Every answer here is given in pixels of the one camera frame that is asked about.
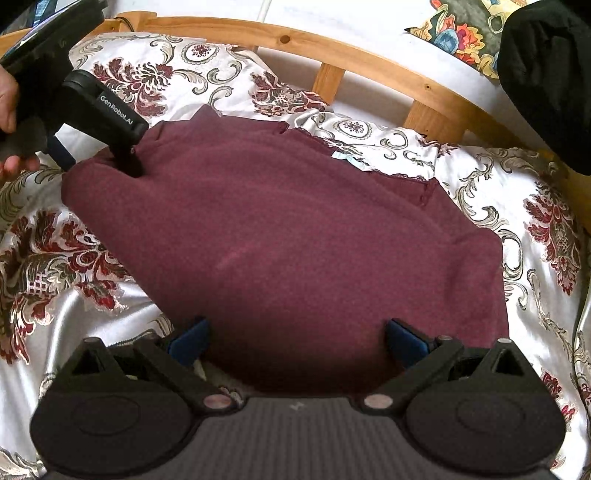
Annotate maroon sweater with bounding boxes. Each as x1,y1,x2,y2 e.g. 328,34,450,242
61,107,509,395

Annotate colourful wall poster right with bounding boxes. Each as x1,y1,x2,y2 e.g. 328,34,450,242
405,0,529,81

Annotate person's left hand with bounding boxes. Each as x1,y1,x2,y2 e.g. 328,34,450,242
0,68,40,185

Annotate floral satin bedspread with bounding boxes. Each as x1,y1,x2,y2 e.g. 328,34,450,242
1,32,590,479

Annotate black hanging garment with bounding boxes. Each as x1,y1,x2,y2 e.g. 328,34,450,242
497,1,590,176

